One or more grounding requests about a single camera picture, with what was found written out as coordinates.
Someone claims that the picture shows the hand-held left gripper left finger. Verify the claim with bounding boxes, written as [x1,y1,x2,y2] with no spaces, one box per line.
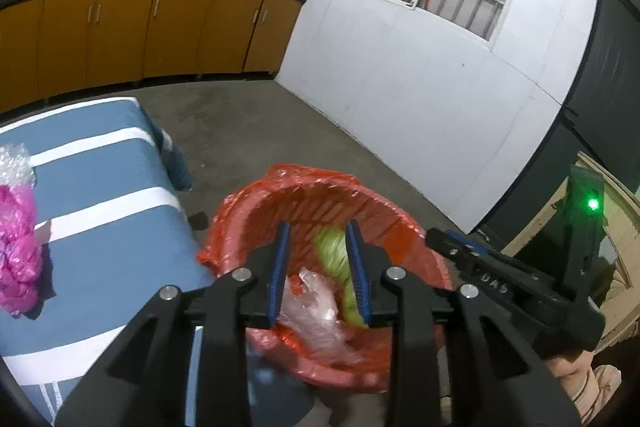
[54,221,292,427]

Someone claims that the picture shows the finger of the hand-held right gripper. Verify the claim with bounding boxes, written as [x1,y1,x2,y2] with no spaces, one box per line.
[425,228,532,294]

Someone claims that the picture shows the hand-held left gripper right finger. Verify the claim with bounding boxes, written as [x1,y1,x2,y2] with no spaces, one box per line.
[345,219,583,427]

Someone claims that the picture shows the pale green plastic bag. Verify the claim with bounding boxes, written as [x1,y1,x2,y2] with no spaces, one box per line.
[313,227,360,324]

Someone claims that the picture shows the clear plastic bag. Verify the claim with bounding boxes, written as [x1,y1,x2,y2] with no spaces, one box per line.
[277,271,364,361]

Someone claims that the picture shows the orange mesh waste basket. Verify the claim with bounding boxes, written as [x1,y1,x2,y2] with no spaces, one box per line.
[196,164,453,395]

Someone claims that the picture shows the person's right hand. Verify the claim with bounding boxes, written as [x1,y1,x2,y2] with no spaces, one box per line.
[545,351,624,427]

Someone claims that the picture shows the blue white striped tablecloth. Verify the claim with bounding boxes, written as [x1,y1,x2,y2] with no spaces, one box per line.
[0,96,321,427]

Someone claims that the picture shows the dark door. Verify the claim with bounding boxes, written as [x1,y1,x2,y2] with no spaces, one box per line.
[477,0,640,249]

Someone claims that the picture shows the pink plastic bag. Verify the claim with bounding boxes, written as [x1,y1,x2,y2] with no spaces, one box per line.
[0,184,45,319]

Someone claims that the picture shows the wooden lower cabinets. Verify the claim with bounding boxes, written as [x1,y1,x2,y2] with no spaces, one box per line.
[0,0,311,114]

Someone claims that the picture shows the clear bubble wrap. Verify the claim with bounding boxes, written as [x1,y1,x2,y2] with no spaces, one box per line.
[0,143,39,194]

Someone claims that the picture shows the cream wooden frame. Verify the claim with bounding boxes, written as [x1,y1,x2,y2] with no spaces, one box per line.
[500,151,640,359]

